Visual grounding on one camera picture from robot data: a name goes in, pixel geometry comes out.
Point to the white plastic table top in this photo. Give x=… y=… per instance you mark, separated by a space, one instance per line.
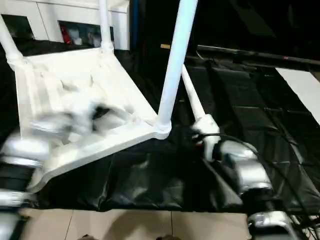
x=75 y=85

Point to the white plastic table leg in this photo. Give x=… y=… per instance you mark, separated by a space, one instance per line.
x=10 y=45
x=175 y=55
x=104 y=25
x=192 y=97

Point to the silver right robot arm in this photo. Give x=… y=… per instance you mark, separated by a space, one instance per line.
x=245 y=170

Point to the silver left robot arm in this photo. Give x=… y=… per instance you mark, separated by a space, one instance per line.
x=20 y=155

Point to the black plastic mat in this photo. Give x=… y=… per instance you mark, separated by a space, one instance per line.
x=150 y=175

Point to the small bottles behind glass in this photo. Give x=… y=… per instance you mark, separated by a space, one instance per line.
x=82 y=34

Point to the small tan tag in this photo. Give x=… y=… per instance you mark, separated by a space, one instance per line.
x=165 y=46

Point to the dark right robot foot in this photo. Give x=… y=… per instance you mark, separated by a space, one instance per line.
x=167 y=237

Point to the dark robot foot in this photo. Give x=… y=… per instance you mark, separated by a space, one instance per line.
x=87 y=237
x=167 y=237

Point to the white cabinet with glass doors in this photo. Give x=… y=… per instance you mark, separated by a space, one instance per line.
x=50 y=12

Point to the dark left robot foot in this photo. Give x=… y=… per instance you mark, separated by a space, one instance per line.
x=87 y=237

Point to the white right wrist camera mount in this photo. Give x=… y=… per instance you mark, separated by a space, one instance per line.
x=207 y=127

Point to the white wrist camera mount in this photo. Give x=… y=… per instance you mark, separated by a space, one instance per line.
x=207 y=127
x=75 y=117

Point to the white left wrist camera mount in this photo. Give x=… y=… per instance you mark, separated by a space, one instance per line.
x=75 y=117

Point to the dark metal rail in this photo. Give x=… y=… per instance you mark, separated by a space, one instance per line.
x=260 y=55

